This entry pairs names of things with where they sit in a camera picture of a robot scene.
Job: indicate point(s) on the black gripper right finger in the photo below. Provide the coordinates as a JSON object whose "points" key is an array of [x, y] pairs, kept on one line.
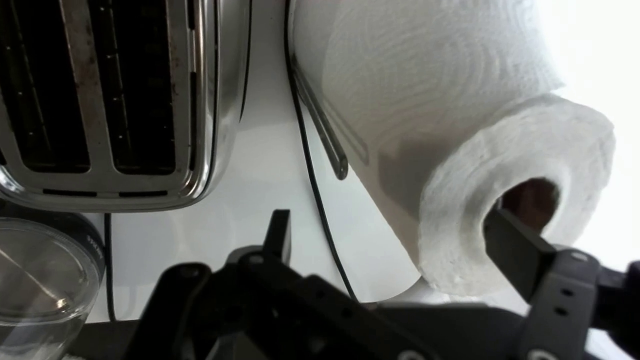
{"points": [[567, 288]]}

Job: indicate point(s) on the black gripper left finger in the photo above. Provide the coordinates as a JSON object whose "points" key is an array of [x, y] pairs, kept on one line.
{"points": [[194, 310]]}

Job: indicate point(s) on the white paper towel roll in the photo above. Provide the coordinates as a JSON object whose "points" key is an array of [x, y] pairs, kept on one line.
{"points": [[440, 106]]}

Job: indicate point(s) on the silver toaster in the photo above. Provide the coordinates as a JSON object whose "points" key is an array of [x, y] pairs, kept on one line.
{"points": [[118, 105]]}

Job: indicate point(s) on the wire paper towel holder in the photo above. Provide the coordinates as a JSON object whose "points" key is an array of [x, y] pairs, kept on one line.
{"points": [[326, 127]]}

